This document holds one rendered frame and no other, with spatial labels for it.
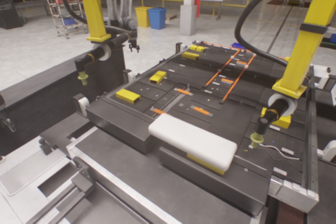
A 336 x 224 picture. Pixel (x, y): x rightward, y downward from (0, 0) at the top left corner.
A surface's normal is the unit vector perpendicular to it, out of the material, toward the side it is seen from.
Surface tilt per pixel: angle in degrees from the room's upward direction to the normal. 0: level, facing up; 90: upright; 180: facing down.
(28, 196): 0
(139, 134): 0
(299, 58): 90
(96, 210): 0
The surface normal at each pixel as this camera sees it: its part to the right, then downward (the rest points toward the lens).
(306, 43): -0.74, 0.38
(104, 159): 0.00, -0.82
